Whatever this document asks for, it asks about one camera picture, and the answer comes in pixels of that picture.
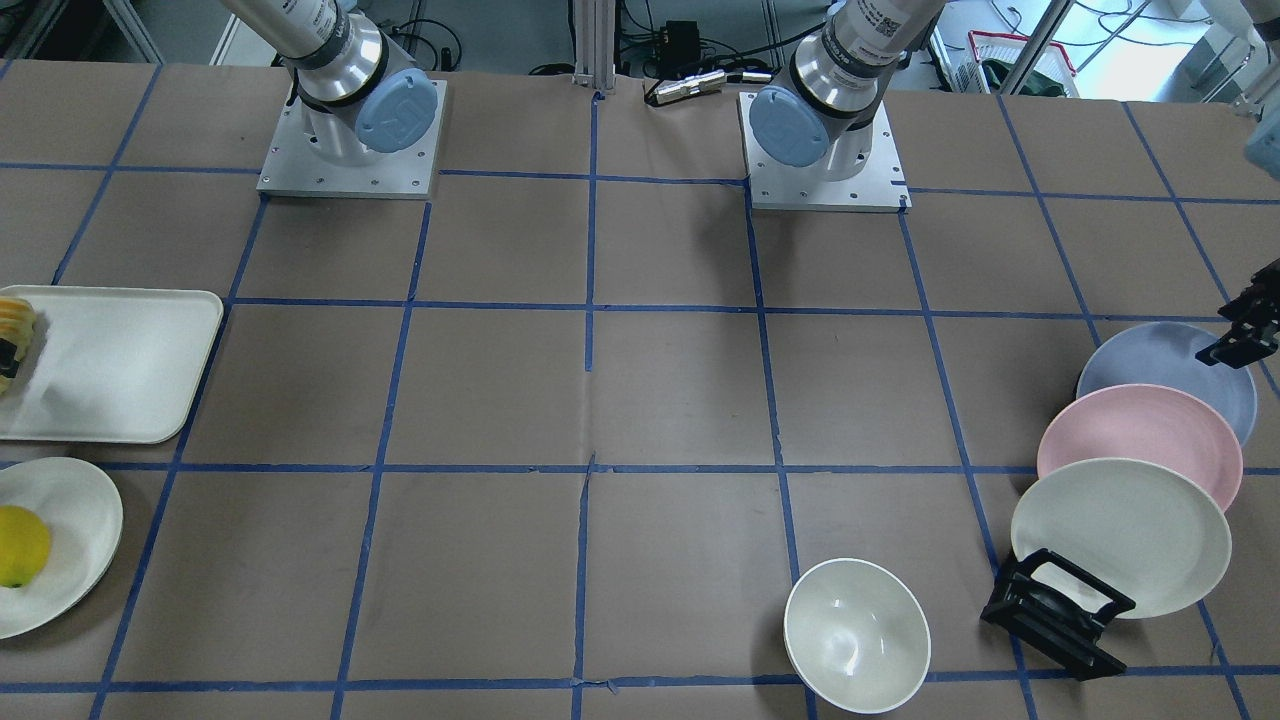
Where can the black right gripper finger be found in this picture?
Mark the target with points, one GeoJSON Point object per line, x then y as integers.
{"type": "Point", "coordinates": [11, 356]}

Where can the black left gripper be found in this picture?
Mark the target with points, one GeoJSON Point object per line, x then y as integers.
{"type": "Point", "coordinates": [1248, 325]}

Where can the striped bread loaf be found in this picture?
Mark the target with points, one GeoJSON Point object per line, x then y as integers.
{"type": "Point", "coordinates": [18, 320]}

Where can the blue plate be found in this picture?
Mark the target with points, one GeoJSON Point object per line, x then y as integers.
{"type": "Point", "coordinates": [1165, 354]}

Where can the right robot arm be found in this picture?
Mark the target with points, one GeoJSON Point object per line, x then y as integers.
{"type": "Point", "coordinates": [145, 175]}

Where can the pink plate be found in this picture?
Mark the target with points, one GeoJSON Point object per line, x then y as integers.
{"type": "Point", "coordinates": [1150, 423]}

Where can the cream plate with lemon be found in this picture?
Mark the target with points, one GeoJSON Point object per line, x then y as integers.
{"type": "Point", "coordinates": [84, 512]}

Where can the cream plate in rack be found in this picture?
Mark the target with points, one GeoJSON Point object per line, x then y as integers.
{"type": "Point", "coordinates": [1142, 529]}

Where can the black plate rack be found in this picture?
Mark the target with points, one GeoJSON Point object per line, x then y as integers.
{"type": "Point", "coordinates": [1051, 623]}

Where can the cream rectangular tray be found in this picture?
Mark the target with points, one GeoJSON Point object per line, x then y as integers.
{"type": "Point", "coordinates": [109, 365]}

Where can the yellow lemon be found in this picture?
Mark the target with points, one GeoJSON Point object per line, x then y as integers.
{"type": "Point", "coordinates": [26, 542]}

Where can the cream bowl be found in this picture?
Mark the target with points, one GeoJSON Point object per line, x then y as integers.
{"type": "Point", "coordinates": [857, 636]}

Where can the silver metal connector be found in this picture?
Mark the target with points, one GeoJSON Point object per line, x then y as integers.
{"type": "Point", "coordinates": [669, 91]}

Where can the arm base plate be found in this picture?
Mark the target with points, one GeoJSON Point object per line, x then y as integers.
{"type": "Point", "coordinates": [864, 174]}
{"type": "Point", "coordinates": [314, 155]}

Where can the silver aluminium frame post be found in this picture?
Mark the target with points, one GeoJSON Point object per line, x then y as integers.
{"type": "Point", "coordinates": [594, 26]}

